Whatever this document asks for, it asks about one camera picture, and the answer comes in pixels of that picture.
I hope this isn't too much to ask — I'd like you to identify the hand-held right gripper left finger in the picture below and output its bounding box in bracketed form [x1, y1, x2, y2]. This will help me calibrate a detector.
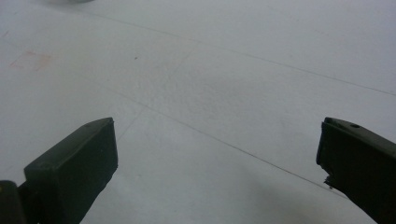
[18, 117, 120, 224]

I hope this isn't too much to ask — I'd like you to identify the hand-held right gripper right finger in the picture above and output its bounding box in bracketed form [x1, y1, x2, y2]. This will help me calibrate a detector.
[316, 117, 396, 224]

